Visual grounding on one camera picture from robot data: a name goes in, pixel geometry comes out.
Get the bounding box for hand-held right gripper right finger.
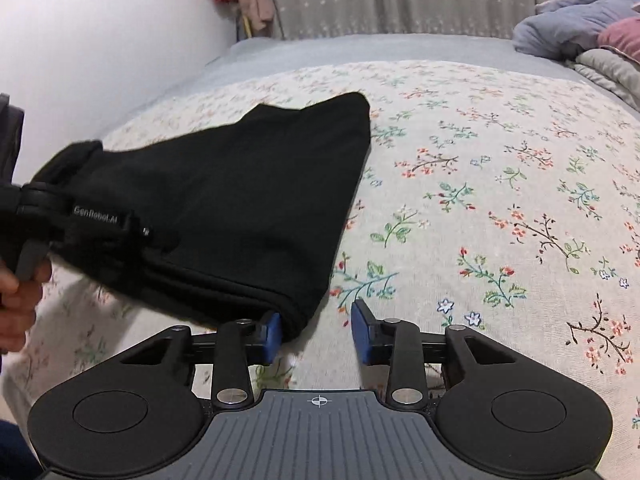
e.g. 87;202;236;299
351;300;519;408

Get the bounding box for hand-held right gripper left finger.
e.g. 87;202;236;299
120;312;283;410

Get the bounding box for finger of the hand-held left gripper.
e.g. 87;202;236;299
120;211;157;261

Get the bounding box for black pants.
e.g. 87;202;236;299
30;91;372;345

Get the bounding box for person's left hand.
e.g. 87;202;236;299
0;259;54;357

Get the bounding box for floral bed sheet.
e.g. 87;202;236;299
0;59;640;480

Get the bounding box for person's leg in jeans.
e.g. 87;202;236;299
0;419;45;480

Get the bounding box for grey bed sheet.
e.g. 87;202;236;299
202;34;586;97

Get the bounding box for grey ruffled quilt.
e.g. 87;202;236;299
565;47;640;112

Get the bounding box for blue blanket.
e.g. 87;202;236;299
512;0;640;62

